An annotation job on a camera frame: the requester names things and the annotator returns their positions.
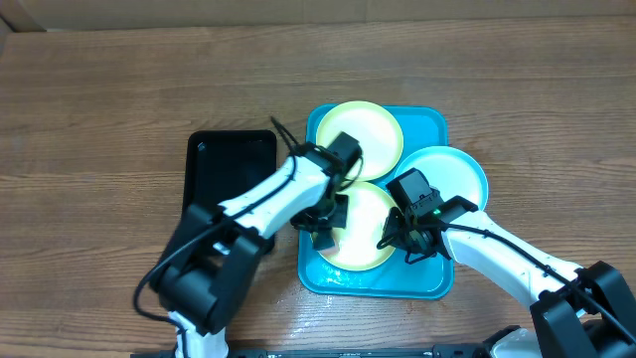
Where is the yellow-green plate bottom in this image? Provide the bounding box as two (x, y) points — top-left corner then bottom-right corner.
(319, 182), (397, 271)

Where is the yellow-green plate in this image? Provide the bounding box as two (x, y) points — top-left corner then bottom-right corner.
(316, 100), (403, 181)
(319, 182), (397, 271)

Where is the light blue plate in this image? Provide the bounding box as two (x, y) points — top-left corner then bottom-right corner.
(396, 146), (489, 211)

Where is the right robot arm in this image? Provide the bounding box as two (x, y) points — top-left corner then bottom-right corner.
(378, 169), (635, 358)

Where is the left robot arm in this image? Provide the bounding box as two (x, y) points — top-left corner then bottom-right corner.
(140, 132), (362, 357)

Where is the black rectangular tray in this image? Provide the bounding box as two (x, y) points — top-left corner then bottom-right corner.
(178, 130), (277, 239)

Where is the yellow-green plate top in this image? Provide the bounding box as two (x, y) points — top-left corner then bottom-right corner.
(316, 100), (403, 181)

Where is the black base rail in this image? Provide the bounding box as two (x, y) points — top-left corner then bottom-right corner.
(129, 342), (498, 358)

